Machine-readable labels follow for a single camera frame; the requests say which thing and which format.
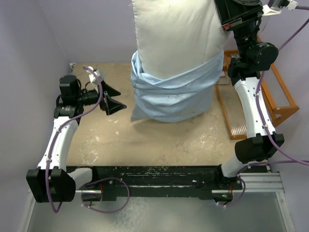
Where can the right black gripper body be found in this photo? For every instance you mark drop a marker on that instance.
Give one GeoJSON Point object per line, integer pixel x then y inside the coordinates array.
{"type": "Point", "coordinates": [244, 22]}

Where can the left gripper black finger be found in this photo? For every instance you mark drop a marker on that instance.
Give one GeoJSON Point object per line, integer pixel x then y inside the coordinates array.
{"type": "Point", "coordinates": [110, 90]}
{"type": "Point", "coordinates": [115, 106]}

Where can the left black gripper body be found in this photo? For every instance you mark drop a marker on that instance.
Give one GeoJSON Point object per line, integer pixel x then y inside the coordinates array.
{"type": "Point", "coordinates": [102, 104]}

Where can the white pillow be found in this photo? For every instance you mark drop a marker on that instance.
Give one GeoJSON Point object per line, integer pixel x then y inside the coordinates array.
{"type": "Point", "coordinates": [174, 36]}

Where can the light blue pillowcase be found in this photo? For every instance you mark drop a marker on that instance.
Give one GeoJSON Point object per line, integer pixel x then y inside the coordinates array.
{"type": "Point", "coordinates": [177, 98]}

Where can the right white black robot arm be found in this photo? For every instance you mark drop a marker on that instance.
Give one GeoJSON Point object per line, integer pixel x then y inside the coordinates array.
{"type": "Point", "coordinates": [262, 141]}

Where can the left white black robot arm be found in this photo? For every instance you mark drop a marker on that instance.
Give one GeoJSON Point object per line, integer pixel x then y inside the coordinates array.
{"type": "Point", "coordinates": [50, 181]}

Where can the small clear plastic box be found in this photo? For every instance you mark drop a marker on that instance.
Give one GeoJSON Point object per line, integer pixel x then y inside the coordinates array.
{"type": "Point", "coordinates": [224, 79]}

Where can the orange wooden tiered rack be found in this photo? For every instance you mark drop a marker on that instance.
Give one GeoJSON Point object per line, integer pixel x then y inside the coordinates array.
{"type": "Point", "coordinates": [278, 100]}

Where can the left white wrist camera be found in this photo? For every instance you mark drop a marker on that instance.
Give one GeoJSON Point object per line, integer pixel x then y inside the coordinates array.
{"type": "Point", "coordinates": [93, 80]}

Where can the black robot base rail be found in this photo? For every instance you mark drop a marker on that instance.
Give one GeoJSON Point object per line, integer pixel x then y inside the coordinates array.
{"type": "Point", "coordinates": [203, 182]}

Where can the aluminium extrusion frame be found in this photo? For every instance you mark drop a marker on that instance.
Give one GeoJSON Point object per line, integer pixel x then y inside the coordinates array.
{"type": "Point", "coordinates": [258, 205]}

